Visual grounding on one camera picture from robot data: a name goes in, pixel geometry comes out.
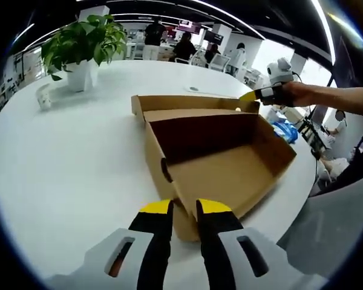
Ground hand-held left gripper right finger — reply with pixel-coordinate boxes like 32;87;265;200
195;198;327;290

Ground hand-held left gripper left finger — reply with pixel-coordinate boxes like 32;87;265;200
44;198;175;290

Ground blue soft plastic pack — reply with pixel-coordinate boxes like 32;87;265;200
272;120;299;143

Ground brown cardboard shoe box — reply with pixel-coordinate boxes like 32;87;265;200
130;94;297;242

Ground person's right hand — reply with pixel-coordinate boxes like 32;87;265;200
280;80;319;108

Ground white office chair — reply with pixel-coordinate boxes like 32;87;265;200
210;54;231;72

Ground long curved ceiling light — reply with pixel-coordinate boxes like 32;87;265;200
310;0;336;64

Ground grey mesh office chair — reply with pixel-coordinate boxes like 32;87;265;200
276;176;363;279

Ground small white desk ornament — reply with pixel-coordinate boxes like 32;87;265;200
36;83;53;112

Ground green potted plant white pot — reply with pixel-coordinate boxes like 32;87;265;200
41;14;128;92

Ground table cable tray cover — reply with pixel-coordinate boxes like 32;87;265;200
183;85;240;99

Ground purple wall screen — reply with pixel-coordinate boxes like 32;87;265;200
177;19;203;33

